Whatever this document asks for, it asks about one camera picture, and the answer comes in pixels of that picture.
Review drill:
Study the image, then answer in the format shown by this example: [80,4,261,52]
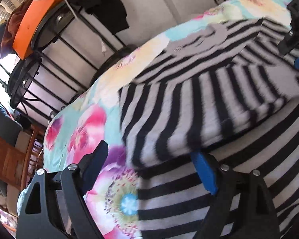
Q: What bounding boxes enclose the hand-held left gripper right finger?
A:
[189,152,281,239]

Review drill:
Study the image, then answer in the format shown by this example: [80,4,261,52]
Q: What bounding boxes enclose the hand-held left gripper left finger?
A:
[16,140,109,239]

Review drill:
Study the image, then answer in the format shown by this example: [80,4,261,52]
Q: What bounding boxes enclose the black and white striped garment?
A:
[118,17,299,239]

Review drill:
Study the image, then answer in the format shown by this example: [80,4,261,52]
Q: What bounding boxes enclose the floral blanket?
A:
[16,0,299,239]

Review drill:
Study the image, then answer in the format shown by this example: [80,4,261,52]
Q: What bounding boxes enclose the wooden chair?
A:
[0,127,44,205]

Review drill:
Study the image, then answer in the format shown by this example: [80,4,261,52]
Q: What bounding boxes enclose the dark grey cushion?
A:
[0,100,23,146]

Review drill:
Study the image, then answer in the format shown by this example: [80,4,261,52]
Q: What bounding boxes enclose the black metal round-shelf rack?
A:
[0,0,140,110]

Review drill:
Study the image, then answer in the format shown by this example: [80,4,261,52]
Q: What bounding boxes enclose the orange round object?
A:
[12,0,65,59]

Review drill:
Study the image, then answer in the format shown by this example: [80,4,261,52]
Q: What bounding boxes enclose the brown cloth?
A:
[1,0,30,54]

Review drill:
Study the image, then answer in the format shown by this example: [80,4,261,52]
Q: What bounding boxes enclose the black cloth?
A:
[70,0,130,34]

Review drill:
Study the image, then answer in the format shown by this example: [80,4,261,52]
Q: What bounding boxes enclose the white cable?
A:
[31,0,107,55]

